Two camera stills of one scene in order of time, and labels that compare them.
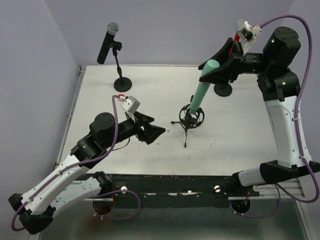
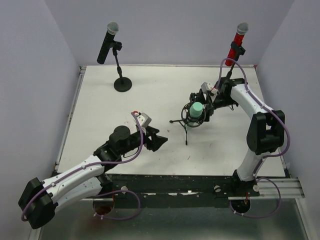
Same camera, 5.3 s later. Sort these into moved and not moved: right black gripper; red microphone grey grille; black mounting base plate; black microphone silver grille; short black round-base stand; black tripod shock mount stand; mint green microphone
Moved: mint green microphone; red microphone grey grille; right black gripper
Not moved: black mounting base plate; black microphone silver grille; short black round-base stand; black tripod shock mount stand
